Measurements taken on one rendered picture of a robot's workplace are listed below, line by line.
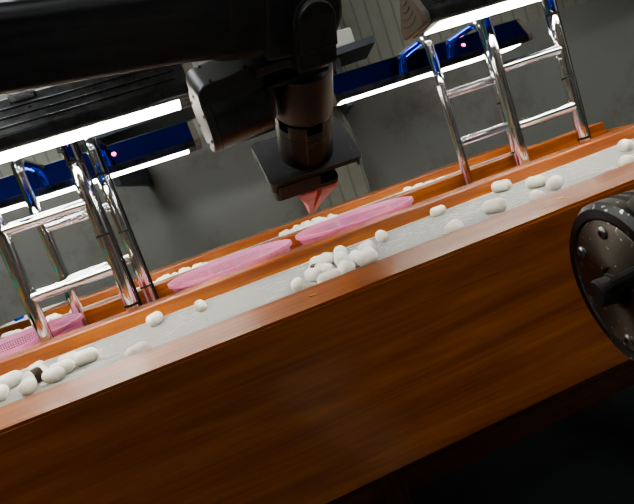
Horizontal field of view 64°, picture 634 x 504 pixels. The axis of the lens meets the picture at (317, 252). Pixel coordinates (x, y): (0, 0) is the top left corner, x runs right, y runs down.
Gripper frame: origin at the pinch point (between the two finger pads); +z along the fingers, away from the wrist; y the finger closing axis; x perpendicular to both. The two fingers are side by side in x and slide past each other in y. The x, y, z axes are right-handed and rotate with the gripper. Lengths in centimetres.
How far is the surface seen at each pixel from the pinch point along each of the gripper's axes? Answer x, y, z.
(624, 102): -112, -235, 151
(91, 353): -0.9, 31.9, 15.9
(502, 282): 19.3, -13.0, -2.6
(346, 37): -152, -77, 89
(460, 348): 22.8, -6.7, 0.5
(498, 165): -31, -64, 51
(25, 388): 2.8, 38.9, 11.9
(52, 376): 1.9, 36.1, 13.2
